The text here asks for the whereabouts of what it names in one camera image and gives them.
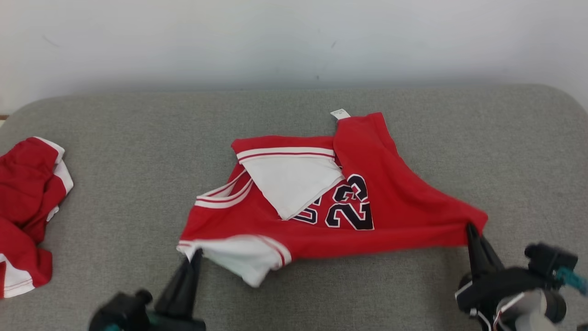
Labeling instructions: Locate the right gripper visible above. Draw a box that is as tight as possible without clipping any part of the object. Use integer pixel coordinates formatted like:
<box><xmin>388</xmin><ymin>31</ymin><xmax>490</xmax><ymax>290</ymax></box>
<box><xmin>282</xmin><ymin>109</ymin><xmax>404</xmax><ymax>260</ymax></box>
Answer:
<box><xmin>455</xmin><ymin>222</ymin><xmax>550</xmax><ymax>319</ymax></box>

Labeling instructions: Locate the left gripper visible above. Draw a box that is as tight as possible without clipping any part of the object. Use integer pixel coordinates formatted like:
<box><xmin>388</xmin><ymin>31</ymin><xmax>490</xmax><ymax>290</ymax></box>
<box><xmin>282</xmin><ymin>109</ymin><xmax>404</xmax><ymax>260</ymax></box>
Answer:
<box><xmin>147</xmin><ymin>248</ymin><xmax>206</xmax><ymax>331</ymax></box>

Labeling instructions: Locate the red jersey number 23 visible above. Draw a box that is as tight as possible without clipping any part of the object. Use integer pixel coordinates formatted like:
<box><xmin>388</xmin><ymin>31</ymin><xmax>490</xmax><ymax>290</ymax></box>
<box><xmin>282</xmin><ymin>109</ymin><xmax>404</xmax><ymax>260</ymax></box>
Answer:
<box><xmin>177</xmin><ymin>109</ymin><xmax>488</xmax><ymax>288</ymax></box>

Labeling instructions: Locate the red shorts white trim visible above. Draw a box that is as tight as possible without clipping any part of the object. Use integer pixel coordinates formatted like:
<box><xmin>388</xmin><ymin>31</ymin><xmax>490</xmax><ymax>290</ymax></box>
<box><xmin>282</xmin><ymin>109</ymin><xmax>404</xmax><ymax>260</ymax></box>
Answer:
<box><xmin>0</xmin><ymin>137</ymin><xmax>74</xmax><ymax>298</ymax></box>

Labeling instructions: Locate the teal cable connector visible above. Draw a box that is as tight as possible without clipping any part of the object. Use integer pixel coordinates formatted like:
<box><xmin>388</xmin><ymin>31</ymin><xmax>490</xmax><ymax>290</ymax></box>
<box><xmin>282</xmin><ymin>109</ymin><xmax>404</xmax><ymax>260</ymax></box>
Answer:
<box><xmin>554</xmin><ymin>267</ymin><xmax>588</xmax><ymax>296</ymax></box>

